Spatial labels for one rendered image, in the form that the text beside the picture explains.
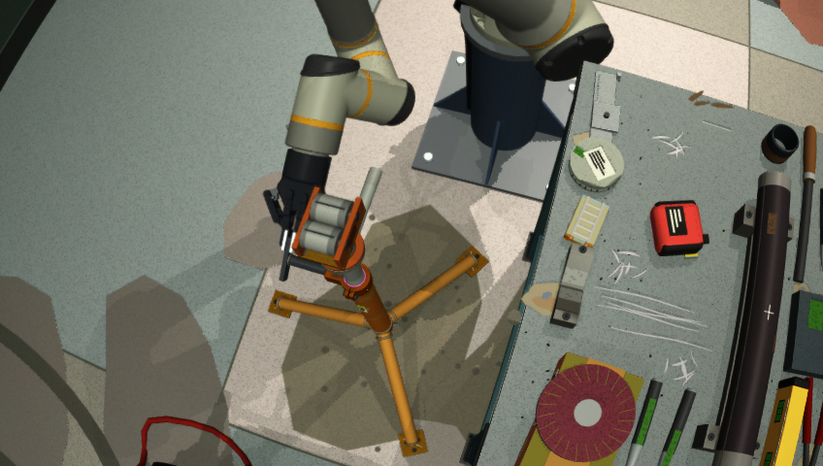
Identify black clamp handle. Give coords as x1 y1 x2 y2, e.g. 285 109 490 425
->
287 254 330 277

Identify grey green marker pen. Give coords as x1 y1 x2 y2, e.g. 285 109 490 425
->
626 379 664 466
656 388 698 466

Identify yellow spirit level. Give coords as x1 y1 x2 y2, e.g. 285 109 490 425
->
758 377 812 466

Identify red cable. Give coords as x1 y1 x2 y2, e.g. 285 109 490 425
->
137 416 253 466

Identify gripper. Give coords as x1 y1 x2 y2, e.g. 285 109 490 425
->
262 149 334 283

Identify grey hose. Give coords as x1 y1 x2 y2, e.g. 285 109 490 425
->
0 321 123 466

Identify orange tripod jack stand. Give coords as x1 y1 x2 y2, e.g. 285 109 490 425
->
268 247 490 458

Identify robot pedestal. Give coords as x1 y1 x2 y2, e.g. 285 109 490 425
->
411 11 580 203

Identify olive yellow flat box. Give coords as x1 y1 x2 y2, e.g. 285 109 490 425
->
513 351 644 466

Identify orange roller head grey rollers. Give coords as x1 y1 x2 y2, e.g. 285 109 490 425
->
290 186 373 287

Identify red tape measure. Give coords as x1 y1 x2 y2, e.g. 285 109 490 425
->
649 199 711 259

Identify yellow white brush block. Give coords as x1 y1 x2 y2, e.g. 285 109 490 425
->
564 195 610 250

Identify grey metal block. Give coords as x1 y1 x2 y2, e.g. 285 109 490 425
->
549 244 597 330

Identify black pipe ring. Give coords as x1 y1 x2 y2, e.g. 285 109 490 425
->
761 123 801 166

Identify red handled tool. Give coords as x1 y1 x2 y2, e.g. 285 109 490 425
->
802 378 823 466

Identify grey metal square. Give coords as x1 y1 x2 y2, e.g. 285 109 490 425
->
590 70 622 134

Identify red flap disc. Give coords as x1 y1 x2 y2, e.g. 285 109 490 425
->
535 363 630 464

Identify tan paper sticker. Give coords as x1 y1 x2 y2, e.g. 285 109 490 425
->
519 282 558 317

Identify brown handled file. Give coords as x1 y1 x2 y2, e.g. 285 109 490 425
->
792 124 818 284

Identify grey leg tube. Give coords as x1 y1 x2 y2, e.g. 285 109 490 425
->
358 167 384 211

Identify round white labelled disc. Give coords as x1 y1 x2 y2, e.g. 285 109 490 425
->
569 137 626 191

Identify dark green box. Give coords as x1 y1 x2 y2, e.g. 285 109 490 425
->
782 289 823 380

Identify grey vee support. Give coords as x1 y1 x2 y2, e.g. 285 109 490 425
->
691 422 723 452
733 201 761 240

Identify dark bevelled pipe spool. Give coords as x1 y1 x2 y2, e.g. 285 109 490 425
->
711 169 794 466

